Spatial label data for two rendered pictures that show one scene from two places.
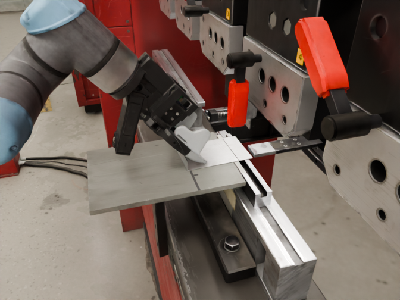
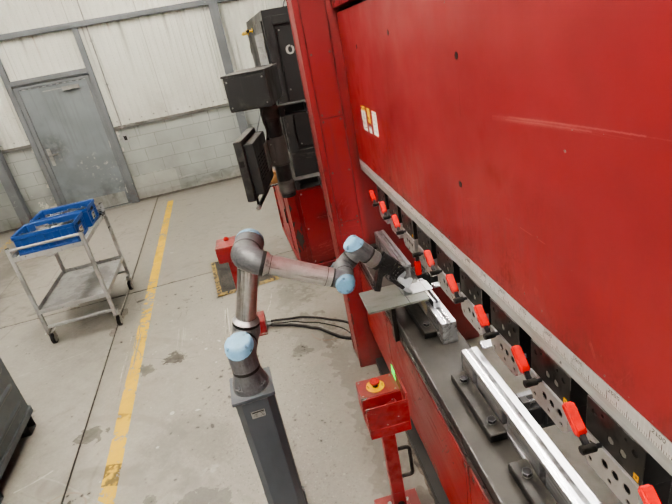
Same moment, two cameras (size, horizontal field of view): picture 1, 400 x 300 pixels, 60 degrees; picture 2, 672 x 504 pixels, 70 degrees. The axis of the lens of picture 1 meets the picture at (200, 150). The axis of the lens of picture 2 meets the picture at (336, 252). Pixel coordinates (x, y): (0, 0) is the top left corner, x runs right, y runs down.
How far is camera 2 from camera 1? 143 cm
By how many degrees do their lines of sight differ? 13
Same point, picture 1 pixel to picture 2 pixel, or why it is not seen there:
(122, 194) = (379, 306)
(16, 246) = (283, 382)
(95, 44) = (368, 252)
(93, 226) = (336, 365)
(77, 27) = (362, 248)
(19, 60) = (344, 260)
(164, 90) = (392, 264)
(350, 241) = not seen: hidden behind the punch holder
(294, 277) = (449, 329)
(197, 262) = (412, 334)
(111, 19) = (346, 216)
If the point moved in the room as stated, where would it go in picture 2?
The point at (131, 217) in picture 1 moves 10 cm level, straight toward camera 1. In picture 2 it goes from (366, 354) to (369, 363)
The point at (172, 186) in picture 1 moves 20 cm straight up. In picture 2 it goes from (398, 302) to (392, 259)
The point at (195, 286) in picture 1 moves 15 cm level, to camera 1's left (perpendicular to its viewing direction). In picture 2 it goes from (412, 341) to (376, 344)
